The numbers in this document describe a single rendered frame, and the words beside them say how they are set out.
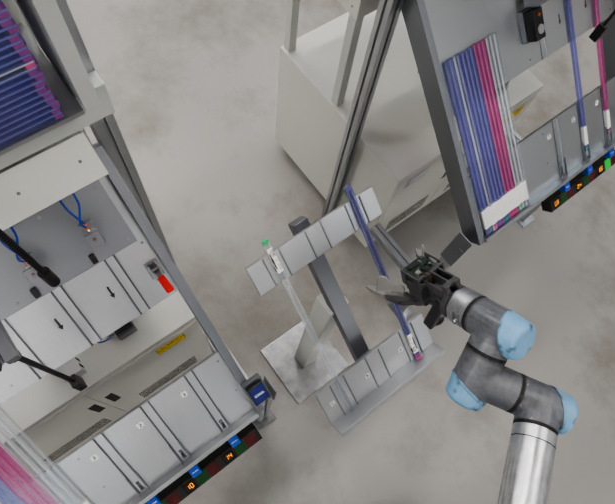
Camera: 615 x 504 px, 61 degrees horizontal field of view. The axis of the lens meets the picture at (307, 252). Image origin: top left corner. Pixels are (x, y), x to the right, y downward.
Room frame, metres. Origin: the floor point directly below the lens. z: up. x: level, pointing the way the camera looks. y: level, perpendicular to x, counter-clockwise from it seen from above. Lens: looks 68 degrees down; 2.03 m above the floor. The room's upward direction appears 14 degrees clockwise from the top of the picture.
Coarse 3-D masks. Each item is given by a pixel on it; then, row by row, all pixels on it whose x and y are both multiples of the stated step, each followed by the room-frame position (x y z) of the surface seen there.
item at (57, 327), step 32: (128, 224) 0.36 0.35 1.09; (128, 256) 0.31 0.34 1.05; (64, 288) 0.21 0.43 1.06; (96, 288) 0.23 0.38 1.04; (128, 288) 0.25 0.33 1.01; (160, 288) 0.27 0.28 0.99; (32, 320) 0.14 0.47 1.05; (64, 320) 0.16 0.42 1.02; (96, 320) 0.18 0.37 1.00; (128, 320) 0.20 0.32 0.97; (32, 352) 0.09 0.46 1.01; (64, 352) 0.11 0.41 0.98; (0, 384) 0.02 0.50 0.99
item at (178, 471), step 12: (240, 420) 0.07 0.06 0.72; (252, 420) 0.08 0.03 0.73; (228, 432) 0.04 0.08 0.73; (216, 444) 0.01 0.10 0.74; (192, 456) -0.03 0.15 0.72; (204, 456) -0.02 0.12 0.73; (180, 468) -0.06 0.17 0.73; (168, 480) -0.09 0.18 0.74; (144, 492) -0.12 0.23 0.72; (156, 492) -0.12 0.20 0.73
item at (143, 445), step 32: (192, 384) 0.12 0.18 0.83; (224, 384) 0.14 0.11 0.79; (128, 416) 0.02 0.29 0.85; (160, 416) 0.04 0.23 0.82; (192, 416) 0.06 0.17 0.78; (224, 416) 0.07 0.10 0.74; (96, 448) -0.05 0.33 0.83; (128, 448) -0.04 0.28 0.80; (160, 448) -0.03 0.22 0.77; (192, 448) -0.01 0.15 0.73; (96, 480) -0.12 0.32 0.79; (128, 480) -0.10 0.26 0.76
